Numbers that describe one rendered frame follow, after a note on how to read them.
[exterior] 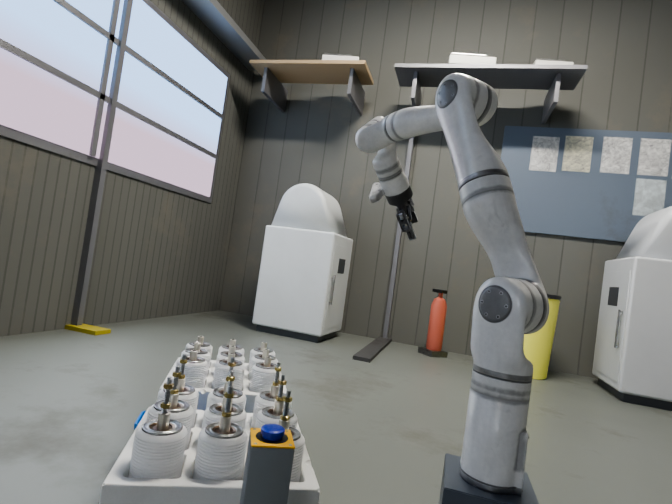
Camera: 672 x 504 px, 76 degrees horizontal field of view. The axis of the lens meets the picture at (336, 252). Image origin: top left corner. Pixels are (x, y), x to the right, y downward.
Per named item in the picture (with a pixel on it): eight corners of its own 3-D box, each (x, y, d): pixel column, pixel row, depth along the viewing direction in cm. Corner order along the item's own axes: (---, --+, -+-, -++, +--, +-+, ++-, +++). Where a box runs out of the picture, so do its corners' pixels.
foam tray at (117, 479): (286, 479, 121) (295, 415, 121) (307, 584, 83) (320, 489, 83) (138, 475, 112) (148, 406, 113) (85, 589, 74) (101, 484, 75)
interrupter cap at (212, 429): (250, 433, 88) (251, 429, 88) (224, 443, 82) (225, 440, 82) (223, 422, 92) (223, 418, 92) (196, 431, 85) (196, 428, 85)
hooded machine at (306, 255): (341, 336, 384) (360, 198, 388) (323, 344, 330) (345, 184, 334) (276, 324, 401) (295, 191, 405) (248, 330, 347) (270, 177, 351)
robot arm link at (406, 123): (413, 113, 109) (387, 104, 104) (504, 80, 86) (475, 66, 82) (410, 149, 108) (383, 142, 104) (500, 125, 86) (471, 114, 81)
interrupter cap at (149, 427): (133, 434, 81) (134, 430, 81) (151, 419, 88) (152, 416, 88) (173, 439, 80) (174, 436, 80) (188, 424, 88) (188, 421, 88)
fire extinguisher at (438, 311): (447, 355, 360) (455, 291, 361) (446, 360, 338) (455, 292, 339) (418, 350, 366) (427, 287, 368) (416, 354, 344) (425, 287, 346)
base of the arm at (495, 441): (514, 474, 74) (527, 374, 74) (523, 500, 65) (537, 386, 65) (458, 460, 76) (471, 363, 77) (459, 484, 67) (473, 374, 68)
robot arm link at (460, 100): (458, 58, 82) (488, 175, 73) (491, 74, 87) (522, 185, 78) (425, 89, 89) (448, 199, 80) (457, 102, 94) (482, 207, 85)
